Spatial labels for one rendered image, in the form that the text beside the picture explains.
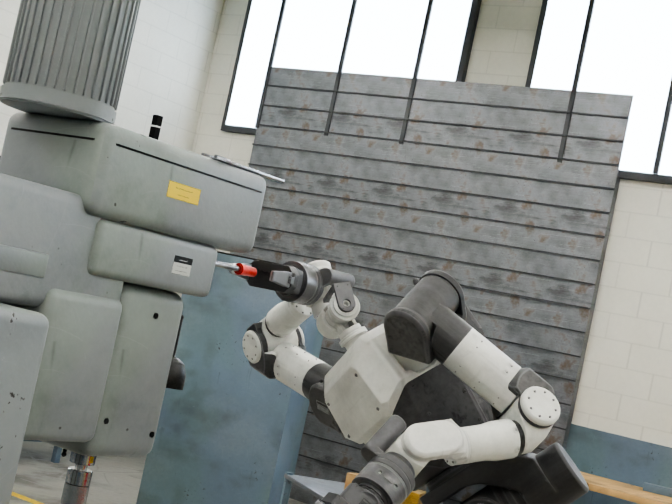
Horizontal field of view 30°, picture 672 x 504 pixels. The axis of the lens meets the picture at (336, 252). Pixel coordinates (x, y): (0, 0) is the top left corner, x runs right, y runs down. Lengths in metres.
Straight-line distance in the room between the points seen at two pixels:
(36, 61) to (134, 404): 0.65
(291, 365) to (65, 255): 0.85
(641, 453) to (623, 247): 1.58
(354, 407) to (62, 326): 0.66
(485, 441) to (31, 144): 0.96
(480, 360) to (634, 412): 7.50
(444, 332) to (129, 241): 0.60
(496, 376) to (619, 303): 7.61
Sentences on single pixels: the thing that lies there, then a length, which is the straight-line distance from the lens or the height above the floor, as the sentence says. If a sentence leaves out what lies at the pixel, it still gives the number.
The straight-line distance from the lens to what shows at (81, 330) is 2.18.
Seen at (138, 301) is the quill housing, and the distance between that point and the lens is 2.30.
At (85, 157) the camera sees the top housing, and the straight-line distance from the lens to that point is 2.17.
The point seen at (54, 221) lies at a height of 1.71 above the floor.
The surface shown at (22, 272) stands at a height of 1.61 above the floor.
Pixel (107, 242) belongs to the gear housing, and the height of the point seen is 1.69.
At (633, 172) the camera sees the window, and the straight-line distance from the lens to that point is 10.00.
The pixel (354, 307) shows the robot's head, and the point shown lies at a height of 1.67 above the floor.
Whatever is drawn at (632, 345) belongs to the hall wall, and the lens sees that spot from 9.86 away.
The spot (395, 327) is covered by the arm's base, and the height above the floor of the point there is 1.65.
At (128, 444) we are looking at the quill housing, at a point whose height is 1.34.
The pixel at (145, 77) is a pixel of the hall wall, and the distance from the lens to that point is 11.84.
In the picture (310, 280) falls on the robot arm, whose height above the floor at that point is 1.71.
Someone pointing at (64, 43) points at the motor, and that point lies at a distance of 2.16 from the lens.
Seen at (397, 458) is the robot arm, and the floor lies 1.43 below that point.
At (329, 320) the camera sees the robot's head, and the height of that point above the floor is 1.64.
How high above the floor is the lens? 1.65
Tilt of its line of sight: 3 degrees up
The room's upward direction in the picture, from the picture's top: 12 degrees clockwise
